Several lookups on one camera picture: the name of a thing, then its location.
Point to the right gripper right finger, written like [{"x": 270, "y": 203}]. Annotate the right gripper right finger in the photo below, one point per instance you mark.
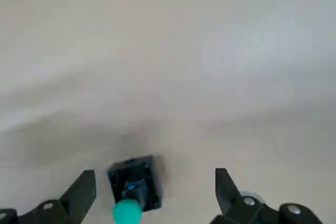
[{"x": 231, "y": 203}]

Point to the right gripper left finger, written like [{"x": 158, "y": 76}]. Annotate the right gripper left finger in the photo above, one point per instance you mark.
[{"x": 76, "y": 197}]

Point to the green push button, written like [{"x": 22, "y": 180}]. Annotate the green push button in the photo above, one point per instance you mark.
[{"x": 127, "y": 212}]

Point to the black button box base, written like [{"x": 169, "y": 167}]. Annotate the black button box base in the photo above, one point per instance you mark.
[{"x": 149, "y": 182}]

